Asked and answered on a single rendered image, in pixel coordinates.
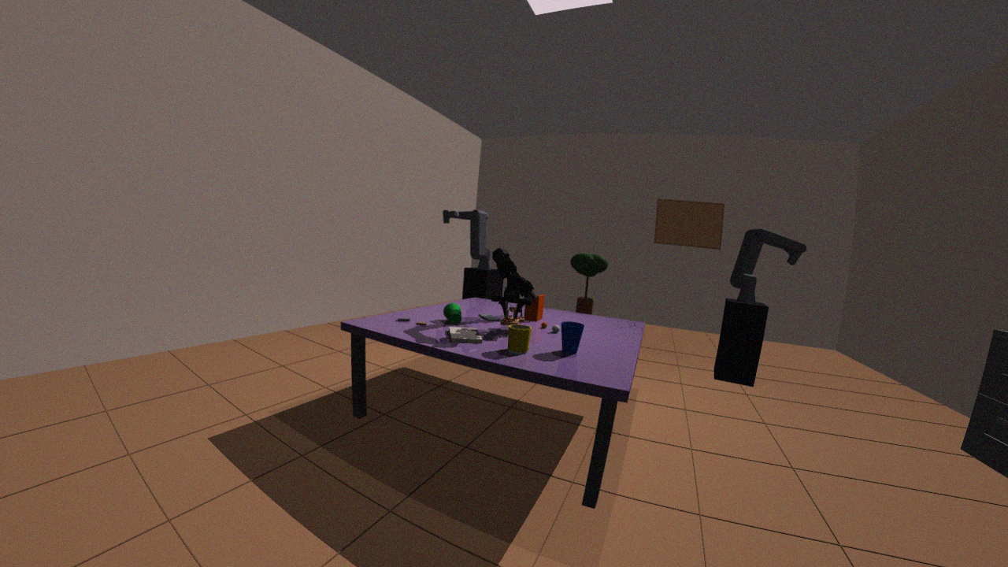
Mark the green cylinder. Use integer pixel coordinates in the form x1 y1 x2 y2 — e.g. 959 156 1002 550
443 303 461 325

